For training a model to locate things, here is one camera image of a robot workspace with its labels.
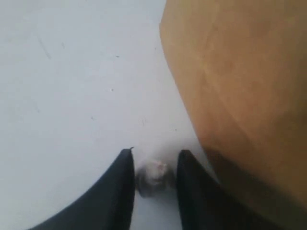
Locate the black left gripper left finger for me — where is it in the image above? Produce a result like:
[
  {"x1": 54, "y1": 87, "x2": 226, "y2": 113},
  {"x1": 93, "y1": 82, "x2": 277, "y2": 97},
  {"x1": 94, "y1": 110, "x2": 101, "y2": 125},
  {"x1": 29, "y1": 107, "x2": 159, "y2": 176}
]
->
[{"x1": 33, "y1": 149, "x2": 135, "y2": 230}]

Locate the brown paper bag with handles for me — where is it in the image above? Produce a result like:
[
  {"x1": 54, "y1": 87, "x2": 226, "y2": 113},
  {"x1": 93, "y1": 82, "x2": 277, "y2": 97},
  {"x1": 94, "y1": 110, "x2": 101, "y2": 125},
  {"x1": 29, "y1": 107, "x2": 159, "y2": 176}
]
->
[{"x1": 160, "y1": 0, "x2": 307, "y2": 230}]

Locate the white paper ball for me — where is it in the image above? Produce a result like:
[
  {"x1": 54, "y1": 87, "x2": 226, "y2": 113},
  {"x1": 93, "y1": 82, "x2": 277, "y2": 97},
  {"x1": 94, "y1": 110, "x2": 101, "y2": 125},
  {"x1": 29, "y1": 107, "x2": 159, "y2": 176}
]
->
[{"x1": 135, "y1": 161, "x2": 176, "y2": 198}]

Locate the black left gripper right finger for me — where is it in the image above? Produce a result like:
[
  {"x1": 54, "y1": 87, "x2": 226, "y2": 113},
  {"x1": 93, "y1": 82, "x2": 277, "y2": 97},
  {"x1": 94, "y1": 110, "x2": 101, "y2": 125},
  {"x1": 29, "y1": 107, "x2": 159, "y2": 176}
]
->
[{"x1": 176, "y1": 149, "x2": 280, "y2": 230}]

